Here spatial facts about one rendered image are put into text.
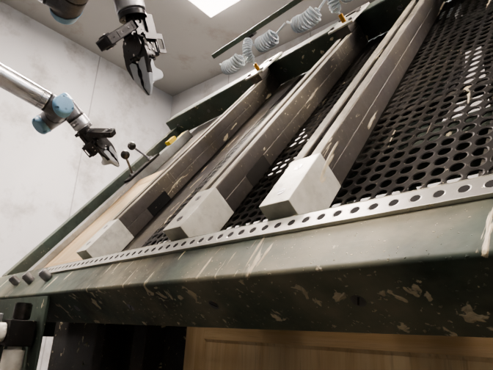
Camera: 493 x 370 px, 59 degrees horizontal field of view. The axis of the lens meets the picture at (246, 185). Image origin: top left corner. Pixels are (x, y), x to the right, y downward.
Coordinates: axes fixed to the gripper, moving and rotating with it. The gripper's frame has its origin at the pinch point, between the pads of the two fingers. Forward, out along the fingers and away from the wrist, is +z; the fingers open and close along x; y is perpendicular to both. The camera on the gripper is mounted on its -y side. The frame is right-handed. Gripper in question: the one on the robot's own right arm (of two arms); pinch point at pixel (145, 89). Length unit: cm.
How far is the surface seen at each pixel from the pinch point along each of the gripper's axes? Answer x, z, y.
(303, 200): -50, 33, -20
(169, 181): 17.2, 23.5, 14.9
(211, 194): -23.1, 29.1, -10.7
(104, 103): 358, -96, 247
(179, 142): 63, 6, 67
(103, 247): 18.9, 36.0, -11.7
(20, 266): 92, 40, -3
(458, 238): -73, 37, -33
